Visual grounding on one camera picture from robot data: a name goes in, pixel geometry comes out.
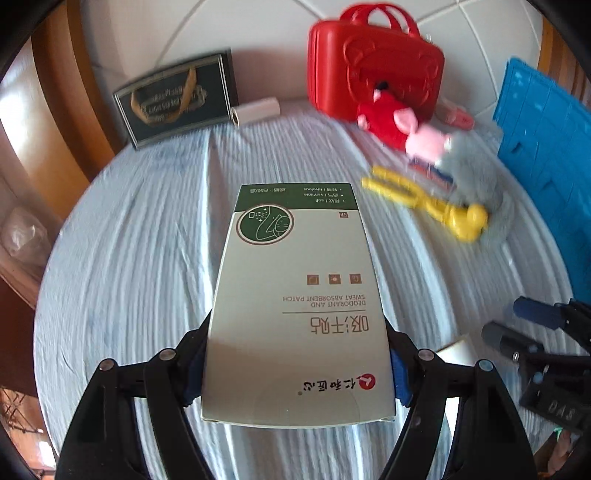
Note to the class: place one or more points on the red dress pig plush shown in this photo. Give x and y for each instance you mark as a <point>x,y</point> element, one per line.
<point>383,115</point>

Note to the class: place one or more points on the black gift box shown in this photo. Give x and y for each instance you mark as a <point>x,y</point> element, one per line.
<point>175,101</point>

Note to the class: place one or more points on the small white box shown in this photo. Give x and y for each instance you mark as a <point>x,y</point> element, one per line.
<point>256,112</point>

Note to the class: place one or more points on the dark wooden cabinet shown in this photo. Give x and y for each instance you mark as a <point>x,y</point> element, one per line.
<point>18,346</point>

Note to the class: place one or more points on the red hard carry case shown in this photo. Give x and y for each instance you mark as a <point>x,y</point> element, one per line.
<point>337,69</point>

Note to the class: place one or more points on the white paper tube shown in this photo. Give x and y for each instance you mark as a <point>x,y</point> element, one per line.
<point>457,353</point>

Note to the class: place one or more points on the clear box red blue label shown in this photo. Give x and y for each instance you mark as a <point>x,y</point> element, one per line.
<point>431,170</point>

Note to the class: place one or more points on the clear plastic bag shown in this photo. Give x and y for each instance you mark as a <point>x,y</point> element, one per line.
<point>21,230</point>

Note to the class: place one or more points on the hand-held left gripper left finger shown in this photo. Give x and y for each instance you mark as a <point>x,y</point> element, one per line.
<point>191,394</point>

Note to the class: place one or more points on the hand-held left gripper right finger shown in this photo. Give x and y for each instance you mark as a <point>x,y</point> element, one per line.
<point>400,381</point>

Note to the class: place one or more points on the blue plastic crate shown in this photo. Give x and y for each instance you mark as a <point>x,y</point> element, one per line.
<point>545,161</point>

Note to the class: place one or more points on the person's right hand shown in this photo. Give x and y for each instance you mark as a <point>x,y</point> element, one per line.
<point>561,457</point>

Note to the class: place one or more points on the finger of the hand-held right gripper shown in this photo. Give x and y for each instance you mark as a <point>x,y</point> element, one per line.
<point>531,308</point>
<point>498,334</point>

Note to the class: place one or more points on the yellow duck clip toy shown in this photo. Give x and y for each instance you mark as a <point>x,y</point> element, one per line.
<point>461,217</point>

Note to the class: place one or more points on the grey plush toy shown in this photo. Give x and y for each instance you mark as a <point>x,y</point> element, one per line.
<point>475,175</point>

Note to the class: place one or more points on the small pink tissue packet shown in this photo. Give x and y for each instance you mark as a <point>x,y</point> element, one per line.
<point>457,117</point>

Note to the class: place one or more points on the white box dark green end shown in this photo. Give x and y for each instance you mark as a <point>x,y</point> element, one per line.
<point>295,286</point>

